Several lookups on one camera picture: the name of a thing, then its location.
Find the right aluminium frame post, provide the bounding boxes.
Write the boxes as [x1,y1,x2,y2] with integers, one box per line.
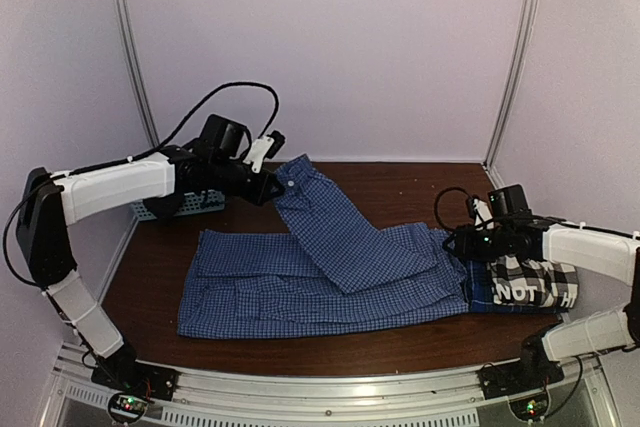
[483,0,539,173]

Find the aluminium frame post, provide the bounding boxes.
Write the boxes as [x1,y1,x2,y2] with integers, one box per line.
[113,0,160,147]
[483,0,539,173]

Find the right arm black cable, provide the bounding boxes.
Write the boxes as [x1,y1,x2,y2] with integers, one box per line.
[433,187,476,236]

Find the front aluminium rail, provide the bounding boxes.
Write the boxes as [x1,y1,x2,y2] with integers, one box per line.
[39,341,621,427]

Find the light blue plastic basket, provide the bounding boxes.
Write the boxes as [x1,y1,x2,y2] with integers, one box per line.
[130,190,226,221]

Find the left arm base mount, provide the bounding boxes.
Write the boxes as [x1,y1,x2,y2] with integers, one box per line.
[82,340,179,426]

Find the black garment in basket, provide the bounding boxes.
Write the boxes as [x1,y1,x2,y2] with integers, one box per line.
[142,193,184,220]

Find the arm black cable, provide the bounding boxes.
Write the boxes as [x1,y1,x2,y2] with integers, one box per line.
[433,187,476,236]
[2,81,280,288]

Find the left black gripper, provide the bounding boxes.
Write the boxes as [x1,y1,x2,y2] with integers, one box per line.
[211,157,286,207]

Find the left aluminium frame post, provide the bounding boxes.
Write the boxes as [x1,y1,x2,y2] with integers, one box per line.
[113,0,160,147]

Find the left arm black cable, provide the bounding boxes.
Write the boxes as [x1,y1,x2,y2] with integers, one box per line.
[2,81,280,288]

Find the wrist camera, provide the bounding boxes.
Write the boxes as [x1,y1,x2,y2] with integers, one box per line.
[466,196,495,229]
[243,130,286,174]

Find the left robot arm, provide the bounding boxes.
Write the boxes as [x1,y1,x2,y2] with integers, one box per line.
[15,114,285,391]

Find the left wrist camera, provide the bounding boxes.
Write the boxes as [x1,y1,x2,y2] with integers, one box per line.
[243,130,286,174]

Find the blue small-check shirt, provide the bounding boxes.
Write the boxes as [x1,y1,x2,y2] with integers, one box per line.
[177,156,468,340]

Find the black white plaid shirt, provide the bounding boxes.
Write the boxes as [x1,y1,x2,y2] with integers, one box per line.
[487,256,579,309]

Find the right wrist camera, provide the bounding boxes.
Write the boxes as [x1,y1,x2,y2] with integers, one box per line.
[466,196,495,229]

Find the blue plaid folded shirt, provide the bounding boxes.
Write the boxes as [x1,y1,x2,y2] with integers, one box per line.
[465,262,568,314]

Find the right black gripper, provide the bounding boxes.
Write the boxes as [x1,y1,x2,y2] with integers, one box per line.
[442,223,513,263]

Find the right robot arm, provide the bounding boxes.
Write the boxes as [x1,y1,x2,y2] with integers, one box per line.
[443,184,639,389]

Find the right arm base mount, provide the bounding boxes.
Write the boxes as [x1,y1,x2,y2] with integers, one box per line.
[477,334,564,424]

